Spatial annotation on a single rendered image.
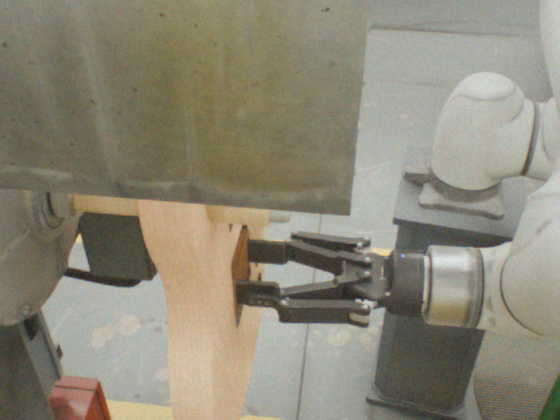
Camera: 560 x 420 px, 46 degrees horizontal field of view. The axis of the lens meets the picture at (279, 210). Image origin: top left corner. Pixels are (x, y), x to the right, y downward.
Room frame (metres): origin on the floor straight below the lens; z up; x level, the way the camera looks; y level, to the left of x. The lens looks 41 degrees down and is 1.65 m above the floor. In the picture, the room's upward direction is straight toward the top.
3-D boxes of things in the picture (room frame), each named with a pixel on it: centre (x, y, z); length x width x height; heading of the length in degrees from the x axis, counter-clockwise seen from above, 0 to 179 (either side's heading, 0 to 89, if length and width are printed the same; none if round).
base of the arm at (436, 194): (1.17, -0.39, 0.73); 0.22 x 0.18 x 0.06; 75
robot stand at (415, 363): (1.16, -0.41, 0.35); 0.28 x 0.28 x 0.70; 75
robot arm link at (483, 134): (1.16, -0.42, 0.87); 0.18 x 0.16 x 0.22; 76
